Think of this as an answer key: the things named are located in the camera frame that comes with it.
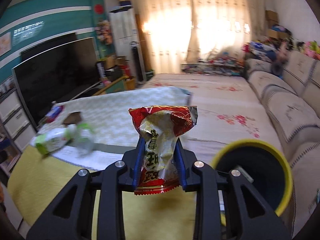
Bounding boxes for beige sectional sofa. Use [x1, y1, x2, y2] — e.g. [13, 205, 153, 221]
[247, 50, 319, 239]

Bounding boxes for red snack bag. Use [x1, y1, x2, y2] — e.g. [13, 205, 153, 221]
[129, 106, 198, 195]

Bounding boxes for white standing air conditioner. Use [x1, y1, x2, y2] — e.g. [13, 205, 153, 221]
[108, 5, 146, 83]

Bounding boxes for green yellow patterned tablecloth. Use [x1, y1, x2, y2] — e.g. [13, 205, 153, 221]
[8, 87, 195, 239]

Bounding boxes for white drawer unit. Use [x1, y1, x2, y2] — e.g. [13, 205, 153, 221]
[1, 88, 36, 153]

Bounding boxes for yellow rimmed trash bin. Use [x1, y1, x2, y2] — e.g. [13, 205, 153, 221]
[211, 139, 293, 216]

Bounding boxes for stack of books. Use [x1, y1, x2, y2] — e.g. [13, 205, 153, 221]
[45, 106, 63, 123]

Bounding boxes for floral beige floor mat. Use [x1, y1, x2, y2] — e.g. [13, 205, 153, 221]
[144, 74, 282, 164]

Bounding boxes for pile of plush toys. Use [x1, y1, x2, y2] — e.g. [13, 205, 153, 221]
[242, 24, 319, 78]

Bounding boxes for low glass toy shelf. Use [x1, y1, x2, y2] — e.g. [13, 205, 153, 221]
[181, 59, 245, 76]

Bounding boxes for black tower fan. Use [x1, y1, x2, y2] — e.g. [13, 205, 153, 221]
[130, 41, 144, 82]

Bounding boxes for large black television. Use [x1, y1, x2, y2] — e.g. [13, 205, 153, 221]
[12, 37, 100, 127]

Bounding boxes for cream embroidered curtains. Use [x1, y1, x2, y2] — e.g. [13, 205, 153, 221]
[131, 0, 265, 74]

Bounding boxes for teal yellow tv cabinet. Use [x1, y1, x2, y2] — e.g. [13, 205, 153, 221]
[93, 75, 128, 96]

